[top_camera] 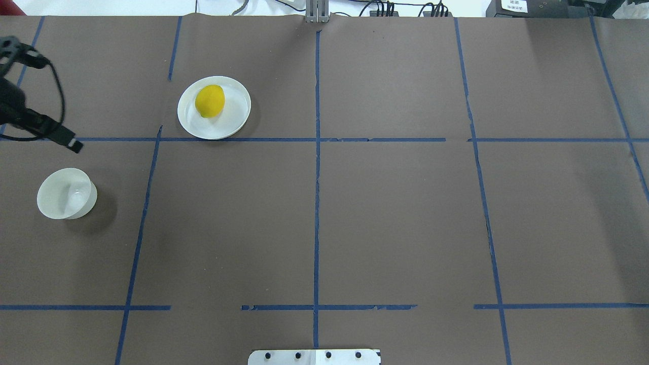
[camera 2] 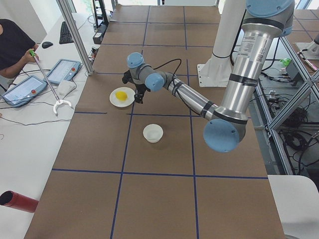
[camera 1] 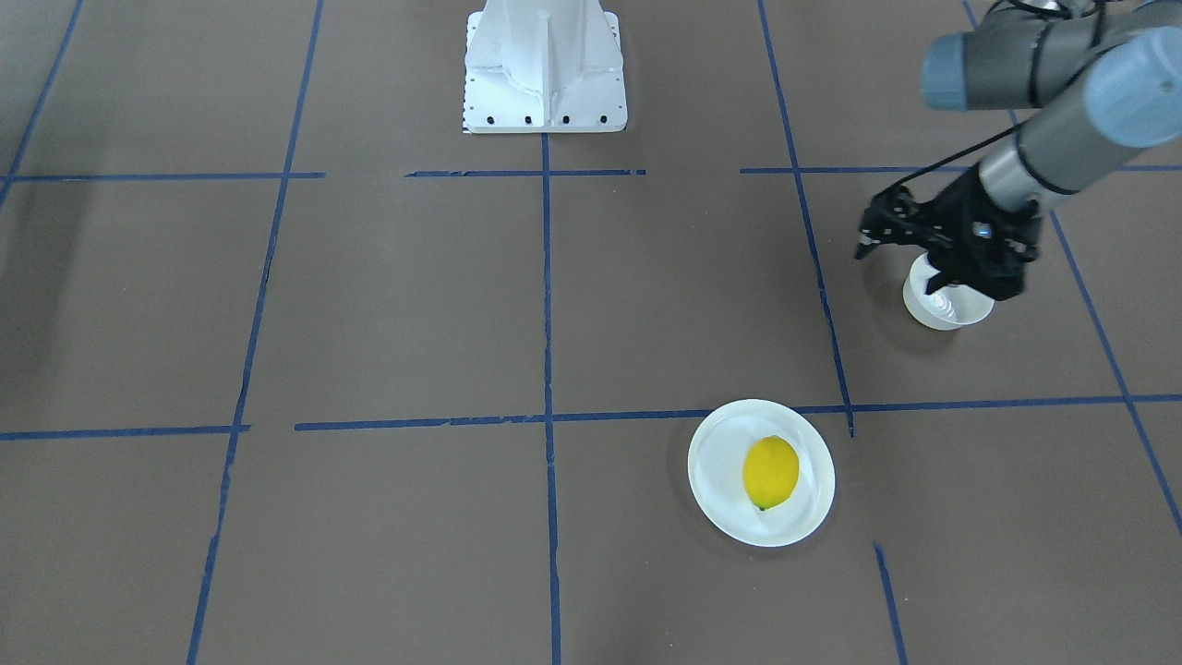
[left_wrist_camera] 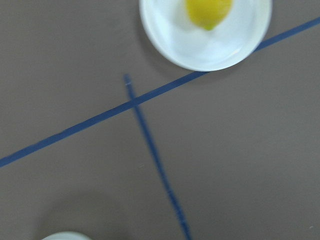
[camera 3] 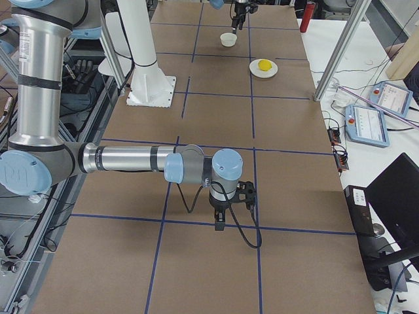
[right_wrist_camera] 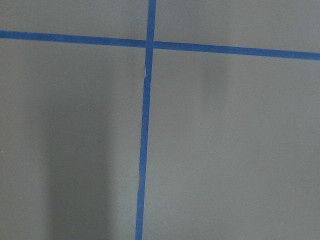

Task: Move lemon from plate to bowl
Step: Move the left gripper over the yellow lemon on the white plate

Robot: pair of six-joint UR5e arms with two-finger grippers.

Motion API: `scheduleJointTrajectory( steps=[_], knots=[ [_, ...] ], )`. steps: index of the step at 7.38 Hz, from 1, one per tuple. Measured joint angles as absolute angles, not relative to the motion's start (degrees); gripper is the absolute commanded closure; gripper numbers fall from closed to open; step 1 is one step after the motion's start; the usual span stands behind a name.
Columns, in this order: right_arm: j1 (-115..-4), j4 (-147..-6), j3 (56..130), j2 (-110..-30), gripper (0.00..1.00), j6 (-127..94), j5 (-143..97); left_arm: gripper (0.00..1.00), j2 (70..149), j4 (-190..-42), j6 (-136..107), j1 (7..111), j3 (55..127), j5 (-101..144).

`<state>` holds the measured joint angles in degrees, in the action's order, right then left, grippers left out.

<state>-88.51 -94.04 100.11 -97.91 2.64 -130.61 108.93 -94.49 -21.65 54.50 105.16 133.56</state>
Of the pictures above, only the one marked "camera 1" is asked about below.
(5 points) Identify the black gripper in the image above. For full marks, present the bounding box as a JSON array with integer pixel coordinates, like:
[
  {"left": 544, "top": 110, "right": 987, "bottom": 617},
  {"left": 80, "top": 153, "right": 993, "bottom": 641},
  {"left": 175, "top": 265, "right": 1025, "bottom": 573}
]
[{"left": 927, "top": 172, "right": 1040, "bottom": 299}]

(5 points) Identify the yellow lemon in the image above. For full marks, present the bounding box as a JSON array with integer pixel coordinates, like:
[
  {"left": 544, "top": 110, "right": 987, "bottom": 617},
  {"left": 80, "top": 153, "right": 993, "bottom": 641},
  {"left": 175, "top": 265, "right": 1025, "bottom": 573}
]
[{"left": 742, "top": 435, "right": 801, "bottom": 511}]

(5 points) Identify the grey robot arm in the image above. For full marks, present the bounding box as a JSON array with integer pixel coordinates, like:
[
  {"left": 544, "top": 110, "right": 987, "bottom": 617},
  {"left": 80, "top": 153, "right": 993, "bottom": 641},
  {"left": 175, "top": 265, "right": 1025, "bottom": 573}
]
[{"left": 921, "top": 1, "right": 1181, "bottom": 300}]

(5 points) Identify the small white bowl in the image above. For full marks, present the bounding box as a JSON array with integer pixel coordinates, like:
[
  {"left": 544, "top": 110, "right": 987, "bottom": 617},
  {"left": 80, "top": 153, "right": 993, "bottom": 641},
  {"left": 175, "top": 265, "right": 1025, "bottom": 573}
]
[{"left": 902, "top": 253, "right": 994, "bottom": 332}]

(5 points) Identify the white round plate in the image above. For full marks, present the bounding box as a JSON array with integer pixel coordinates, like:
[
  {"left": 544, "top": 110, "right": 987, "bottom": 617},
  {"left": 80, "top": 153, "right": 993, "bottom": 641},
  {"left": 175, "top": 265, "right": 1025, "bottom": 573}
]
[{"left": 687, "top": 399, "right": 837, "bottom": 548}]

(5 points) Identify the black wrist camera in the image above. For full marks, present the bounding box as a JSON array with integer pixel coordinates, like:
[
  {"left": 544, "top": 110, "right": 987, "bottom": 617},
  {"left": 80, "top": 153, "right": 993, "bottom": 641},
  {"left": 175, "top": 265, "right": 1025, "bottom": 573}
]
[{"left": 853, "top": 185, "right": 933, "bottom": 260}]

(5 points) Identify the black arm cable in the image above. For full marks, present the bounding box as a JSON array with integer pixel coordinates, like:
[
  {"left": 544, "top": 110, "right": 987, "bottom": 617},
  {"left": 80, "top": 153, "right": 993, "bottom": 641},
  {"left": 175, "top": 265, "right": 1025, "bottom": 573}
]
[{"left": 910, "top": 125, "right": 1021, "bottom": 200}]

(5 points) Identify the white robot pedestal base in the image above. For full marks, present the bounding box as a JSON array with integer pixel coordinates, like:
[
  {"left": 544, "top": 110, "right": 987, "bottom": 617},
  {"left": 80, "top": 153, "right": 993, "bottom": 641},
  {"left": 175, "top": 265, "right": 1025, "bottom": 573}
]
[{"left": 462, "top": 1, "right": 629, "bottom": 135}]

